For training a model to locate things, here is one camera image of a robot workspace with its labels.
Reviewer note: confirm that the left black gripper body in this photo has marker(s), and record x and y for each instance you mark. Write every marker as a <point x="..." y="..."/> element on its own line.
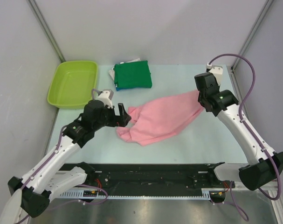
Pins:
<point x="109" y="119"/>

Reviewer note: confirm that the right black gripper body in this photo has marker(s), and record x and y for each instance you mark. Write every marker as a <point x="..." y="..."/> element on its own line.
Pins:
<point x="200" y="100"/>

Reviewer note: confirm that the pink t-shirt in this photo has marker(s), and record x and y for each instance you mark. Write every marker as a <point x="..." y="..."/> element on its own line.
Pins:
<point x="161" y="118"/>

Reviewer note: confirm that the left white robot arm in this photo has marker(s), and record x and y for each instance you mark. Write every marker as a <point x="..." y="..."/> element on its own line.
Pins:
<point x="38" y="186"/>

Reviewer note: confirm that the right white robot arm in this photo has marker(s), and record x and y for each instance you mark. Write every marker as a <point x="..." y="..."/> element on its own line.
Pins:
<point x="264" y="163"/>

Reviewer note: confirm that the lime green plastic tub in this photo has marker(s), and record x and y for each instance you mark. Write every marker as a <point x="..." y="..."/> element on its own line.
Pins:
<point x="72" y="84"/>

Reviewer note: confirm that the green folded t-shirt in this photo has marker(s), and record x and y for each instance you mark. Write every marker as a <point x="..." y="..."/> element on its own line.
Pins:
<point x="133" y="75"/>

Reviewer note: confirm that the white folded t-shirt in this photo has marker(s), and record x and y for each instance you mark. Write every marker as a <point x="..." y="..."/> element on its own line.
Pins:
<point x="111" y="72"/>

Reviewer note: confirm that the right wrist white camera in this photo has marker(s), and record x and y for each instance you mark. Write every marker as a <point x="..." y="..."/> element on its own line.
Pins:
<point x="216" y="70"/>

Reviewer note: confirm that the wrist white camera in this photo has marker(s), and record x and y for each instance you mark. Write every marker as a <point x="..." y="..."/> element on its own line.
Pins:
<point x="216" y="70"/>
<point x="104" y="96"/>

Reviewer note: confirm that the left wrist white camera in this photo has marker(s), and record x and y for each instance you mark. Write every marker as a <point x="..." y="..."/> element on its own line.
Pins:
<point x="104" y="96"/>

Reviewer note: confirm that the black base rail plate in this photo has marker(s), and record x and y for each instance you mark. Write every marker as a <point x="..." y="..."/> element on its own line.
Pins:
<point x="134" y="177"/>

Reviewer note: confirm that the right aluminium corner post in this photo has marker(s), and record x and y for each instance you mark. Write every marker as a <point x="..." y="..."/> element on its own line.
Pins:
<point x="256" y="25"/>

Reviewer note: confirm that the aluminium corner post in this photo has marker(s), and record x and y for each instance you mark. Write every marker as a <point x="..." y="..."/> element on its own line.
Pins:
<point x="256" y="25"/>
<point x="46" y="29"/>

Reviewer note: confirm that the white slotted cable duct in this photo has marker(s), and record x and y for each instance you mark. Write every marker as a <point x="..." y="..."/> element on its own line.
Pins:
<point x="192" y="194"/>

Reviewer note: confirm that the left aluminium corner post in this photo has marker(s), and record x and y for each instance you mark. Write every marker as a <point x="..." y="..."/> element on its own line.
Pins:
<point x="46" y="29"/>

